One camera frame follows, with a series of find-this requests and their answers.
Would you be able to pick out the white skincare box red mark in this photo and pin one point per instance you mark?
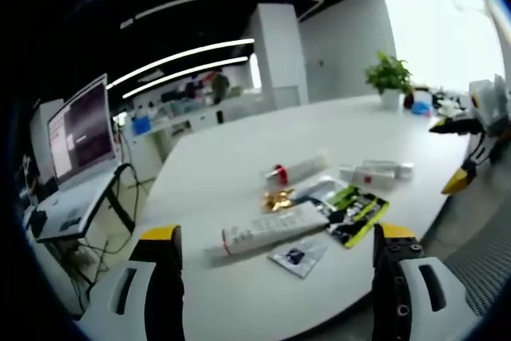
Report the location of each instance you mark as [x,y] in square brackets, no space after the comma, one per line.
[369,176]

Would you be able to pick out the blue cloth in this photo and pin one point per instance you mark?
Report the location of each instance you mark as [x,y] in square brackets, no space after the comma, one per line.
[421,108]

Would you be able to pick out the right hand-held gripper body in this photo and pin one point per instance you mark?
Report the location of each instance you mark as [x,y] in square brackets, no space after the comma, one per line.
[489,105]

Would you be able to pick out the potted green plant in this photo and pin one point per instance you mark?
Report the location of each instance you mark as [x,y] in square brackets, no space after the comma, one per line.
[389,79]

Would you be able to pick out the white skincare sachet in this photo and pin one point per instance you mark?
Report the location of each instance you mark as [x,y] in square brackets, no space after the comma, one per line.
[319,193]

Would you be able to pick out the green black skincare sachet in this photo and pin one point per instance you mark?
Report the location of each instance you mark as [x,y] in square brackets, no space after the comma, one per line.
[353,213]

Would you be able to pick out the white support pillar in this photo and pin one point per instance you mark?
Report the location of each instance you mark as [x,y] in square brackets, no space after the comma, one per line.
[279,53]

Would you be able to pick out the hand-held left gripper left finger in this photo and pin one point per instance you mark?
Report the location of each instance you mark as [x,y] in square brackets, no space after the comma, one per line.
[131,289]

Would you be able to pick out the grey standing desk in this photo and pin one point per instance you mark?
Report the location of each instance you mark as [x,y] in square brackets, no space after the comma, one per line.
[76,201]

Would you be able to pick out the gold foil skincare packets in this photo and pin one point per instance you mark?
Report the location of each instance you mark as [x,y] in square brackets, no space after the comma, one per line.
[277,199]

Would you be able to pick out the computer monitor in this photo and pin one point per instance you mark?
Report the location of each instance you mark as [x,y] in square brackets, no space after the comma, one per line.
[81,129]

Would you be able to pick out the white skincare tube red cap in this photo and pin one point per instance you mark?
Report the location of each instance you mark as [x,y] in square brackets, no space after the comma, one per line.
[297,169]

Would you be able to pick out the blue storage bin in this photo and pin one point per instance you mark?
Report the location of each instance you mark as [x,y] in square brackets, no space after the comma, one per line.
[140,124]

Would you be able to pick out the clear dark skincare sachet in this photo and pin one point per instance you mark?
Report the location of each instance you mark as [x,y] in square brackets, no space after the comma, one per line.
[298,256]

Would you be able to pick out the large white skincare tube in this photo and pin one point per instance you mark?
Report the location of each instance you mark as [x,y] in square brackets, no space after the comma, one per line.
[271,229]

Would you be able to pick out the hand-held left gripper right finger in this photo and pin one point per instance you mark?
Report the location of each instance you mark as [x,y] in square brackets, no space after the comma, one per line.
[415,289]

